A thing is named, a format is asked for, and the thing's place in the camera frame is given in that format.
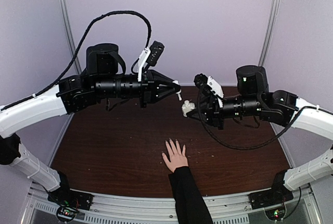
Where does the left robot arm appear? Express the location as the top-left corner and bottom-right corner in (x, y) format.
(1, 42), (181, 205)

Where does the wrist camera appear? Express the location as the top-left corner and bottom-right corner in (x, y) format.
(131, 41), (164, 82)
(194, 73), (224, 108)

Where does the white nail polish bottle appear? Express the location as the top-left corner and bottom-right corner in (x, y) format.
(182, 100), (196, 117)

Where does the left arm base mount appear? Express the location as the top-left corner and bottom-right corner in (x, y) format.
(44, 189), (93, 223)

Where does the black sleeved forearm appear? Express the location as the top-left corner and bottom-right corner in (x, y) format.
(168, 166), (213, 223)

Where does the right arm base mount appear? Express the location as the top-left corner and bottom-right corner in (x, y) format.
(249, 188), (293, 222)

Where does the right aluminium corner post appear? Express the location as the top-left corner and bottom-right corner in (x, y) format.
(259, 0), (281, 66)

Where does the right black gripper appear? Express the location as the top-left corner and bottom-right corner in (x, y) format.
(186, 95), (263, 131)

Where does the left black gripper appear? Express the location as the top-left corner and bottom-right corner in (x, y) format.
(94, 67), (181, 108)

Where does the left aluminium corner post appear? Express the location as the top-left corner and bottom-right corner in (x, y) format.
(54, 0), (82, 75)

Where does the person's hand on table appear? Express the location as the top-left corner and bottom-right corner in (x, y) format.
(162, 139), (189, 173)

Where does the aluminium corner post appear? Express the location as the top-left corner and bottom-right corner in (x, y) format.
(259, 0), (281, 66)
(54, 0), (82, 75)

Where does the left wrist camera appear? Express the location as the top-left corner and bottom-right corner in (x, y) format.
(131, 41), (164, 82)

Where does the white nail polish cap brush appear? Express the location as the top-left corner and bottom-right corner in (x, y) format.
(173, 80), (182, 101)

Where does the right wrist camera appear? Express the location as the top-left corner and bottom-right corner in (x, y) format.
(194, 73), (224, 108)

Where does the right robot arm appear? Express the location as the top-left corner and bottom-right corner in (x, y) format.
(182, 65), (332, 151)

